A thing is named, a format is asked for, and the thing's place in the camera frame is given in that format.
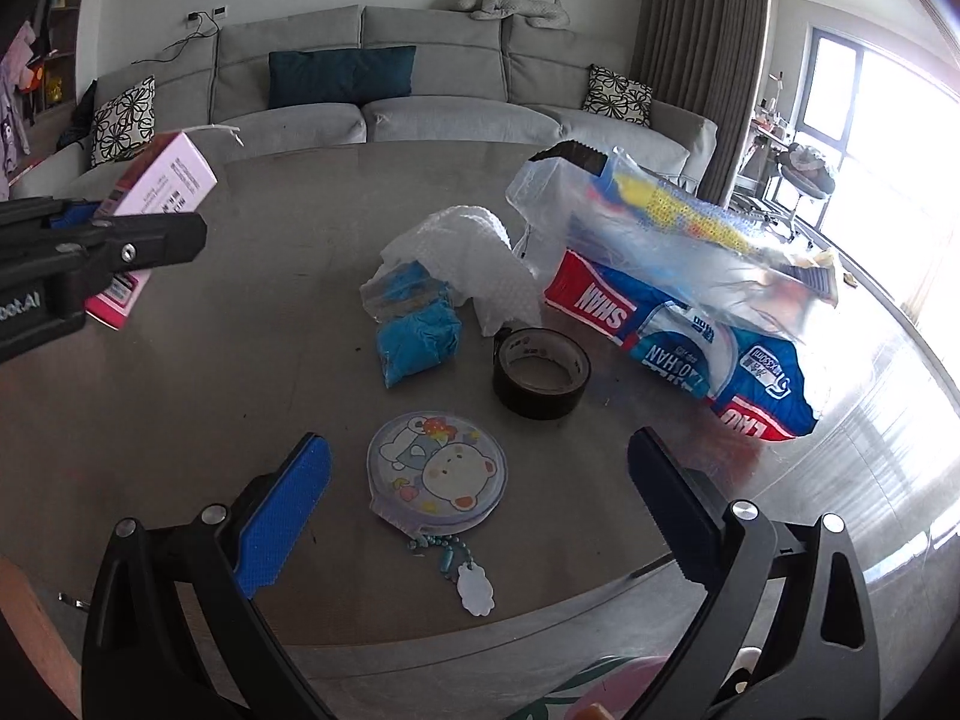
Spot pink paper box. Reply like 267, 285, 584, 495
85, 125, 242, 330

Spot round cartoon keychain pouch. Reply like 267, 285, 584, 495
366, 411, 508, 617

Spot clear bag of trash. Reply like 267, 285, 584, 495
506, 142, 838, 442

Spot zip bag with blue gloves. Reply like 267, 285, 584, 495
359, 262, 462, 388

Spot floral cushion near outlet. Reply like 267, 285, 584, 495
89, 75, 156, 167

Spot hanging clothes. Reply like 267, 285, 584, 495
2, 21, 36, 199

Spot black tape roll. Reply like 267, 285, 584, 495
491, 328, 592, 421

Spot teal cushion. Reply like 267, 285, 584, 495
268, 46, 416, 109

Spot grey fabric sofa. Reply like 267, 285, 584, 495
10, 3, 719, 200

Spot office chair with clothes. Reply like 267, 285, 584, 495
775, 143, 836, 202

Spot white desk with items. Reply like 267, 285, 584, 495
742, 71, 791, 193

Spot floral cushion near curtain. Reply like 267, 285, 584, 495
581, 65, 652, 127

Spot grey plush toy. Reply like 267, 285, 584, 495
446, 0, 571, 29

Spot grey-brown curtain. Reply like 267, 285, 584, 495
633, 0, 771, 206

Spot wall outlet with cable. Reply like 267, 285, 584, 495
135, 8, 228, 65

